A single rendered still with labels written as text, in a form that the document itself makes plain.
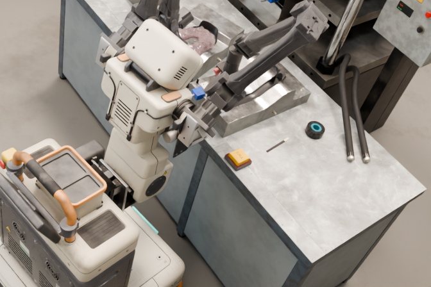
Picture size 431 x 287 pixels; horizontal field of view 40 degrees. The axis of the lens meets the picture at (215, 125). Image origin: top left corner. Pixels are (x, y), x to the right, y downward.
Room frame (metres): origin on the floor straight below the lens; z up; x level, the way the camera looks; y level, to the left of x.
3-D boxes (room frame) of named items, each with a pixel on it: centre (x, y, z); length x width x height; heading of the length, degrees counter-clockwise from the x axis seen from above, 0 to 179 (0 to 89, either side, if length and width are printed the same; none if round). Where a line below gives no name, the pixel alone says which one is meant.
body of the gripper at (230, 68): (1.76, 0.01, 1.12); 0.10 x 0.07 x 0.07; 50
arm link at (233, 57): (1.77, 0.01, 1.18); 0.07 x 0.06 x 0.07; 173
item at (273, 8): (2.93, -0.20, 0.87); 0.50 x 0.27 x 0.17; 140
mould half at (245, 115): (1.97, -0.11, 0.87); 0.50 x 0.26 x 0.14; 140
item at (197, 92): (1.80, 0.12, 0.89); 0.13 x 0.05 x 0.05; 139
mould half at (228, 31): (2.14, 0.22, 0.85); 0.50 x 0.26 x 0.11; 157
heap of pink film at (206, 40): (2.13, 0.22, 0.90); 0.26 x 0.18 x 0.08; 157
